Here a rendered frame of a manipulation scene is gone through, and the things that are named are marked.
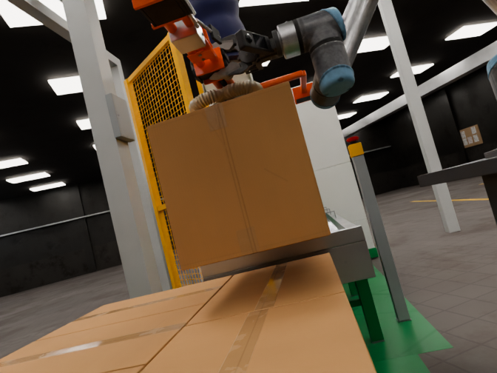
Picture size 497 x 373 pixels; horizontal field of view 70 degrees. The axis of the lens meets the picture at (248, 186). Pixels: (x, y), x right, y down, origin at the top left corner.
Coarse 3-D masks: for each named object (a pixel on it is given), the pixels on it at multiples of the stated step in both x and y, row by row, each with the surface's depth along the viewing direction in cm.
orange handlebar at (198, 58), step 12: (192, 24) 76; (204, 36) 83; (204, 48) 87; (192, 60) 91; (204, 60) 92; (216, 60) 95; (300, 72) 125; (216, 84) 112; (228, 84) 117; (264, 84) 127; (276, 84) 127; (300, 84) 138
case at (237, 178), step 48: (240, 96) 92; (288, 96) 90; (192, 144) 94; (240, 144) 92; (288, 144) 90; (192, 192) 94; (240, 192) 92; (288, 192) 89; (192, 240) 94; (240, 240) 91; (288, 240) 89
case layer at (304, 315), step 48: (192, 288) 139; (240, 288) 115; (288, 288) 98; (336, 288) 86; (48, 336) 118; (96, 336) 100; (144, 336) 87; (192, 336) 77; (240, 336) 69; (288, 336) 63; (336, 336) 57
